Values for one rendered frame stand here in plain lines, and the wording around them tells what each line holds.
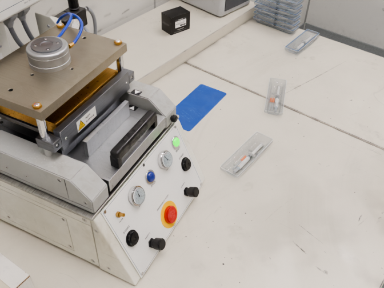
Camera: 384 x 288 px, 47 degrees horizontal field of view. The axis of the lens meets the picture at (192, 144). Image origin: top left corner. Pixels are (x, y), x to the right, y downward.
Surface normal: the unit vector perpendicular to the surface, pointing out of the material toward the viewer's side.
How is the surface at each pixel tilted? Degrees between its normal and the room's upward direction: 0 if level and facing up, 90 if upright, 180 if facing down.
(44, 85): 0
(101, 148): 0
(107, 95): 90
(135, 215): 65
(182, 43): 0
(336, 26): 90
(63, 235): 90
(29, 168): 90
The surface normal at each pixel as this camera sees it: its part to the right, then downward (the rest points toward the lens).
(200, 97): 0.03, -0.74
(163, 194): 0.83, -0.03
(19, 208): -0.44, 0.59
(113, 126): 0.90, 0.32
